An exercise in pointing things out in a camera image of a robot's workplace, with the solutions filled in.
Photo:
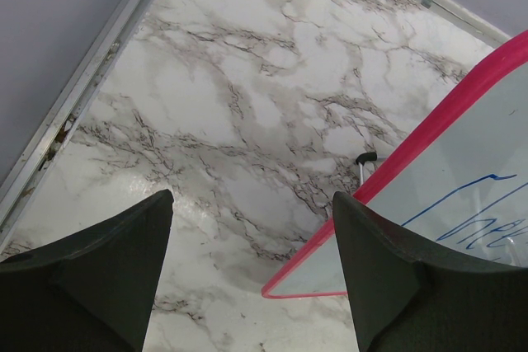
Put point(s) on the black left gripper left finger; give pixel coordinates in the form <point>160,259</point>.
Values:
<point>90,291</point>

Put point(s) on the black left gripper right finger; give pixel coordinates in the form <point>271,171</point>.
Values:
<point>408,293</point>

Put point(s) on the pink framed whiteboard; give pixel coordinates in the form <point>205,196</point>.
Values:
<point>460,177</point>

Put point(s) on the aluminium table edge frame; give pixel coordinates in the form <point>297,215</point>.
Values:
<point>50,49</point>

